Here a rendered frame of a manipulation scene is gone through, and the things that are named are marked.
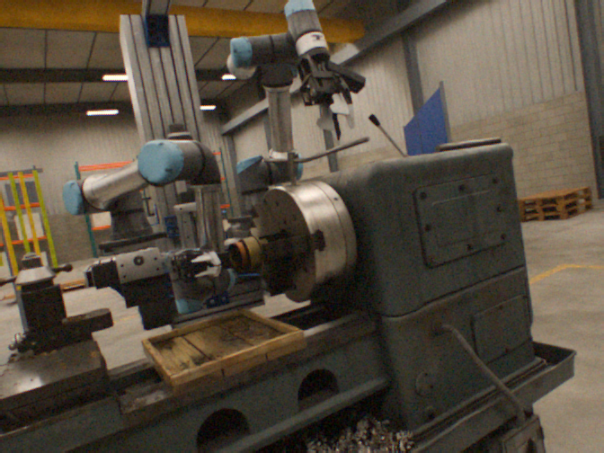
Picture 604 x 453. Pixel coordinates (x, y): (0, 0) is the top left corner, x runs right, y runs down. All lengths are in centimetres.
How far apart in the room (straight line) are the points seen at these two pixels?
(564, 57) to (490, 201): 1065
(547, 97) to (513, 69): 116
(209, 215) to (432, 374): 78
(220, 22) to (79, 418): 1244
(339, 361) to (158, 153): 72
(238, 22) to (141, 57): 1130
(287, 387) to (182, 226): 93
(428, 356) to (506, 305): 33
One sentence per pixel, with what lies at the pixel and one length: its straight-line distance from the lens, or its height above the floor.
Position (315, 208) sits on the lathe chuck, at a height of 117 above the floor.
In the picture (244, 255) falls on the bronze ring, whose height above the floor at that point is 108.
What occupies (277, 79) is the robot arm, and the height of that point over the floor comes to 162.
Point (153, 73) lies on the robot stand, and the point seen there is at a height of 180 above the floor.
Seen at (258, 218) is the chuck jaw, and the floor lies 116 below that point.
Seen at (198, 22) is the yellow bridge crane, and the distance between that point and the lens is 1273.
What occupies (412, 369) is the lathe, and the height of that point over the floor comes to 72.
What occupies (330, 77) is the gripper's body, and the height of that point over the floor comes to 147.
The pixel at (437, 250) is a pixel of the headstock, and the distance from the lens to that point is 119.
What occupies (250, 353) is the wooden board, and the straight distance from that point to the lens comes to 95.
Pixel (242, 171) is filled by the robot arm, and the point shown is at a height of 134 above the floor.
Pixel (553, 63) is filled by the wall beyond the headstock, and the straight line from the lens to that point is 1204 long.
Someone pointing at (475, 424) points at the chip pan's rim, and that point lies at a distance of 125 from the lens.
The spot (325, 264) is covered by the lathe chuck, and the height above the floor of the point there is 103.
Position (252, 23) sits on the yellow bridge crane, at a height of 619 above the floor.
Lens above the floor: 120
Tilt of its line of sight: 4 degrees down
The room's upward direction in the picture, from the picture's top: 10 degrees counter-clockwise
